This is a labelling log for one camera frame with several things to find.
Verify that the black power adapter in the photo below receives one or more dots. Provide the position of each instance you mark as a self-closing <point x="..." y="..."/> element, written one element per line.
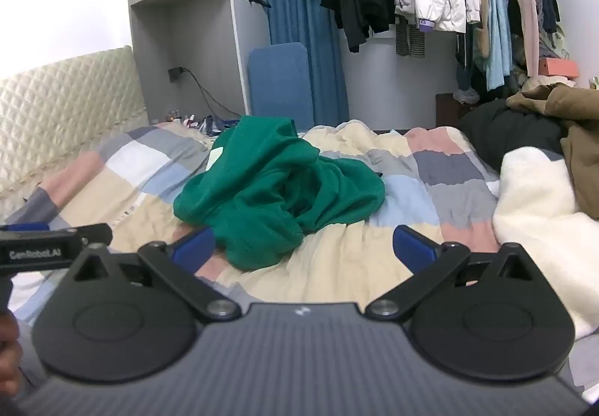
<point x="176" y="74"/>

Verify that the beige quilted headboard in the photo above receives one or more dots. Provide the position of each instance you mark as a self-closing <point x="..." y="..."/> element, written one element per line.
<point x="70" y="102"/>

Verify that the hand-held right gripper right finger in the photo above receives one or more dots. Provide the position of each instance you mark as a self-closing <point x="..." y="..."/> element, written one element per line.
<point x="414" y="250"/>

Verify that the green sweatshirt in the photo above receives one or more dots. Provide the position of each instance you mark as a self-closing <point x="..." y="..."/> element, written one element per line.
<point x="281" y="182"/>

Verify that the beige fluffy garment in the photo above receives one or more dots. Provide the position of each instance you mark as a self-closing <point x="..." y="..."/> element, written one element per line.
<point x="547" y="83"/>

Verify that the dark brown cabinet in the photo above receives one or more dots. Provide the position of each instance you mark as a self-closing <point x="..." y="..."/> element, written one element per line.
<point x="447" y="111"/>

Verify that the patchwork duvet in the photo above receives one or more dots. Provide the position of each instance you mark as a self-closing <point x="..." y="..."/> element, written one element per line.
<point x="154" y="182"/>

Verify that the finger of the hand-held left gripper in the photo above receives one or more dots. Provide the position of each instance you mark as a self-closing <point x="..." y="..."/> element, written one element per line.
<point x="23" y="227"/>

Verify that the person's left hand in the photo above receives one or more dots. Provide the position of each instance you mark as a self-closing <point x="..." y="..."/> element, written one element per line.
<point x="9" y="350"/>

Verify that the brown coat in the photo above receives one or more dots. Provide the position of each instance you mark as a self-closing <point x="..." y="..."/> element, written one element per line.
<point x="580" y="154"/>

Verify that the grey shoes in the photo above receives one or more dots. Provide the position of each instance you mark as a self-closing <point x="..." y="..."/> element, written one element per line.
<point x="465" y="96"/>

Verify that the grey wardrobe cabinet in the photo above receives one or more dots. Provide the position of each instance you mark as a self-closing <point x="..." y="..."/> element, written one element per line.
<point x="196" y="37"/>

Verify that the pile of small bedside items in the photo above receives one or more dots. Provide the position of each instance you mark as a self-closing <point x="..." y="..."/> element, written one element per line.
<point x="210" y="123"/>

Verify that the dark hanging garment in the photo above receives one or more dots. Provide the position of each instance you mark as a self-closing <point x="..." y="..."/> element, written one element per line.
<point x="547" y="4"/>

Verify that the striped hanging garment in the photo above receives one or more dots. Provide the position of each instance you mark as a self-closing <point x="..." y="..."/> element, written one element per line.
<point x="409" y="39"/>

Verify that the white fleece blanket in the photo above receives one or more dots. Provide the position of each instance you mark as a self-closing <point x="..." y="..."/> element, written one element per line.
<point x="543" y="210"/>

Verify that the black coat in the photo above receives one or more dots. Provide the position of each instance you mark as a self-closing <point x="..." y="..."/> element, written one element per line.
<point x="510" y="126"/>

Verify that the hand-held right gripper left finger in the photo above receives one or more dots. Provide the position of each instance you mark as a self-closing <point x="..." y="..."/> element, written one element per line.
<point x="194" y="250"/>

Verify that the blue padded chair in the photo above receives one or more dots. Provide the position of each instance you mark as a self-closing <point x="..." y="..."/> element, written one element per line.
<point x="278" y="83"/>

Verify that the light blue hanging garment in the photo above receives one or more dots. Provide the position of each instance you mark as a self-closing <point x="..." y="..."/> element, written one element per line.
<point x="498" y="23"/>

